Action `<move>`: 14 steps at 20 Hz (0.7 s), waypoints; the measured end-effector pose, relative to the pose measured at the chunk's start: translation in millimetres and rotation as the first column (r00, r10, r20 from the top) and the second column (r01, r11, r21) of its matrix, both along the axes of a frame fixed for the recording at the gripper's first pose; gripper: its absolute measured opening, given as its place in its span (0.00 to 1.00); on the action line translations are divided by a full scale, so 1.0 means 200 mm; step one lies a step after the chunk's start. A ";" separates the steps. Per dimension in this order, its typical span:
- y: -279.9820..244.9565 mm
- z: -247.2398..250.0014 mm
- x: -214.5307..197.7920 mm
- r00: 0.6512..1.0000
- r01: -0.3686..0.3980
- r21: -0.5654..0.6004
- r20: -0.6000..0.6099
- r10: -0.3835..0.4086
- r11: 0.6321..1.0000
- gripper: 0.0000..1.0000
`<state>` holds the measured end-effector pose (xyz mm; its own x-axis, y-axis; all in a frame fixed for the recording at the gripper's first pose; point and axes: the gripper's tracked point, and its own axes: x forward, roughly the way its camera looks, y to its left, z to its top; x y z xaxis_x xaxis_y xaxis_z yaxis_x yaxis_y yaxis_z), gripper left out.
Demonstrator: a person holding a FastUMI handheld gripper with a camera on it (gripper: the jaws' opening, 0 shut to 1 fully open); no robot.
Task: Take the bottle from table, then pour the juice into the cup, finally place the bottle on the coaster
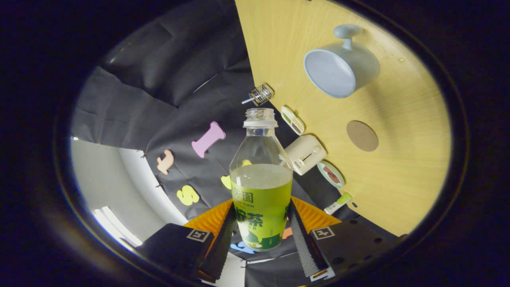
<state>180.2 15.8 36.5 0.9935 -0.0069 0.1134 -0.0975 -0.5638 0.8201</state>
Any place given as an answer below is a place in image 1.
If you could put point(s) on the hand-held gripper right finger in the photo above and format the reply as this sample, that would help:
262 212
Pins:
305 247

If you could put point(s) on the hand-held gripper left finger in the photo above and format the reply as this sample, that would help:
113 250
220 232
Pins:
223 243

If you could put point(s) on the green label juice bottle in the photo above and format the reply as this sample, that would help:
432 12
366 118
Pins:
261 199

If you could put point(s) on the round brown coaster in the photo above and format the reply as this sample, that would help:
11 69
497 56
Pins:
362 136

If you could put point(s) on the pale grey cup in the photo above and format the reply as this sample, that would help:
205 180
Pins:
332 71

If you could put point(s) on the slim white bottle green label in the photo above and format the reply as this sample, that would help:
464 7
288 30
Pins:
338 203

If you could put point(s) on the pale green plate with food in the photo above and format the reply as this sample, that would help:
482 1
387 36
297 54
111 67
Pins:
330 174

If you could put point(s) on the white toaster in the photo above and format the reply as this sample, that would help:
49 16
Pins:
305 155

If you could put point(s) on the long ceiling light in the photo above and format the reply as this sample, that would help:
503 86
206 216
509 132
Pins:
117 227

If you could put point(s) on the white divided snack tray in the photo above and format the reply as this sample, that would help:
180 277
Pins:
293 120

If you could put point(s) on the wooden table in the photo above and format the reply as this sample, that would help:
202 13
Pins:
406 159

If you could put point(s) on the black backdrop cloth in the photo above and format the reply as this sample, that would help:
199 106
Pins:
171 63

